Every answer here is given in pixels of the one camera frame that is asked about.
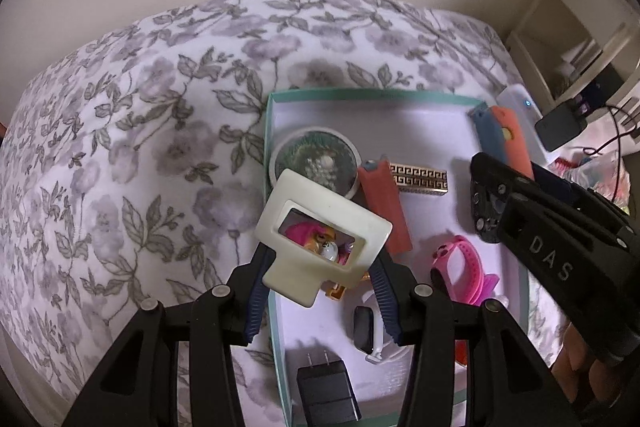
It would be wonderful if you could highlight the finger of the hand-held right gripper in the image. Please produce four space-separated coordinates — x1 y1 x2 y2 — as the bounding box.
497 189 640 365
530 162 640 248

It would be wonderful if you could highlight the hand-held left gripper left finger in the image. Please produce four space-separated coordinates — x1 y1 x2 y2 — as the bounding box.
60 247 276 427

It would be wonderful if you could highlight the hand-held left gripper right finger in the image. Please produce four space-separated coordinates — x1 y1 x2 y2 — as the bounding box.
367 257 576 427

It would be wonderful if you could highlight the white smart watch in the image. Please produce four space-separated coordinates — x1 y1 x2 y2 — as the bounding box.
352 289 416 364

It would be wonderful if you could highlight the coral and blue silicone case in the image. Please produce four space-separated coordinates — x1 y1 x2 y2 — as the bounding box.
467 104 535 182
357 155 413 255

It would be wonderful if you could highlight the black toy car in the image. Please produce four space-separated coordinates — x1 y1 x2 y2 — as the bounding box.
470 151 531 244

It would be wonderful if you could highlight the pink kids watch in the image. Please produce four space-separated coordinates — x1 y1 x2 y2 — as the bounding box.
431 234 501 308

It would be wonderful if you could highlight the pink puppy toy figure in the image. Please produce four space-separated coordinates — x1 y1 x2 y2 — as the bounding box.
285 219 371 300

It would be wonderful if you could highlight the black charger plug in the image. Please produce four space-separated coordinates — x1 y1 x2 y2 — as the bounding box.
296 349 362 427

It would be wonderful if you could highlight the cream plastic frame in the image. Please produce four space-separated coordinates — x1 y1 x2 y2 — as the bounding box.
254 169 393 308

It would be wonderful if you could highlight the gold patterned bar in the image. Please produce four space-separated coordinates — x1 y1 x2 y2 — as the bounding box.
387 163 448 196

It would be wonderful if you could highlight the teal box with white inside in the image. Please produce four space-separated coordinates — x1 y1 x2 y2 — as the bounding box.
263 88 531 425

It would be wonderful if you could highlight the round metal tin of beads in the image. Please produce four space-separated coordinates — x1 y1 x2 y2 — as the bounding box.
269 127 361 200

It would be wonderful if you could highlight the person's right hand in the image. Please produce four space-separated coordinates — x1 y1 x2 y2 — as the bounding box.
552 322 618 415

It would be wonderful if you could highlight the black power adapter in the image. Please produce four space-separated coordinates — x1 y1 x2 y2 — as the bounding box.
535 104 588 152

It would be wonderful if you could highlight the white power bank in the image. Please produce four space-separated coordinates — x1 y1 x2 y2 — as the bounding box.
496 83 551 158

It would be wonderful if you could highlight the cream wooden shelf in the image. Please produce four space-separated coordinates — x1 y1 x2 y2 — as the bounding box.
505 0 640 118

